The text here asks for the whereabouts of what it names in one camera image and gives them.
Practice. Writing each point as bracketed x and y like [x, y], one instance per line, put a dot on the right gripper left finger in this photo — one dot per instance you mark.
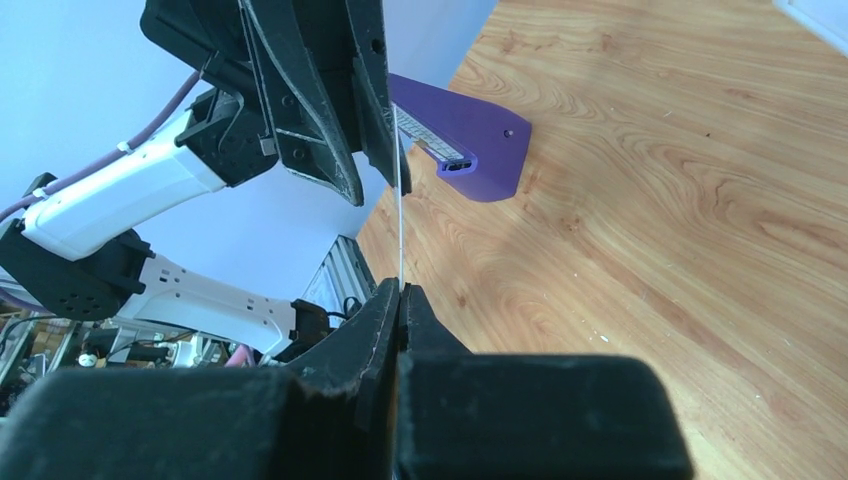
[323, 416]

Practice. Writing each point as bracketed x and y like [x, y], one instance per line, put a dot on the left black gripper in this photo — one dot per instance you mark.
[255, 49]

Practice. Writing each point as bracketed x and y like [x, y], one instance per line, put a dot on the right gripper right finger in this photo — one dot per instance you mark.
[464, 415]

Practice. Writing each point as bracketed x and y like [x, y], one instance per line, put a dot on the purple metronome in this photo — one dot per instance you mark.
[479, 147]

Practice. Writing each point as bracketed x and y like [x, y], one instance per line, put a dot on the white two-compartment tray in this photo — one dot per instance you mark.
[826, 19]

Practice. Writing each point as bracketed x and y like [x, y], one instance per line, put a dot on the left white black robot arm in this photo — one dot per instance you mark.
[72, 243]

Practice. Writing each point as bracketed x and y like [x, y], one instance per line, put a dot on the gold credit card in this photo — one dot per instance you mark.
[398, 193]

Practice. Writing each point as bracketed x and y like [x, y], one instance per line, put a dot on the aluminium rail frame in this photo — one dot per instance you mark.
[343, 281]

